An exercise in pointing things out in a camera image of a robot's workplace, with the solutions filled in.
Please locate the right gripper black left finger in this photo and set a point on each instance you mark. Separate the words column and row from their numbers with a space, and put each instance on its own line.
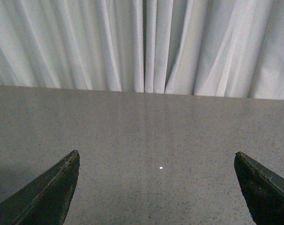
column 45, row 200

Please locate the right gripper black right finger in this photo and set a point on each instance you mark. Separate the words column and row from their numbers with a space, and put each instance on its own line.
column 262, row 189

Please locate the white pleated curtain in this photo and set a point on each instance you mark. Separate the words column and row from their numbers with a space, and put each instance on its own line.
column 225, row 48

